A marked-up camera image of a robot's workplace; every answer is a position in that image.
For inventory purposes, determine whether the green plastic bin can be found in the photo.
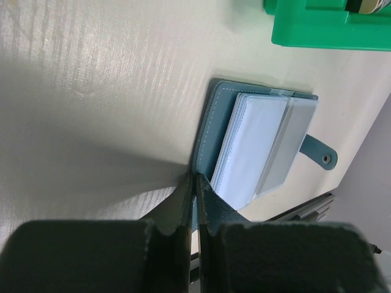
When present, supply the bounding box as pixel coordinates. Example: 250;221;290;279
263;0;390;51

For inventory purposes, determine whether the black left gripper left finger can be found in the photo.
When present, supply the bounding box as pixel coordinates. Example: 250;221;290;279
1;175;193;292

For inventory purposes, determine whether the blue leather card holder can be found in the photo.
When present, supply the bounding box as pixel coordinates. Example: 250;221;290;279
194;78;339;211

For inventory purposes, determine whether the aluminium front rail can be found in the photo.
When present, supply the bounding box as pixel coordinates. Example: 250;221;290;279
269;192;335;222

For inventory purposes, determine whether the stack of white cards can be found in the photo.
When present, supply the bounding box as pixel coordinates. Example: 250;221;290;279
345;0;390;15

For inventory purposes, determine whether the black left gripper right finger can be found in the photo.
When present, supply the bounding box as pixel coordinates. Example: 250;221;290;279
195;174;388;292

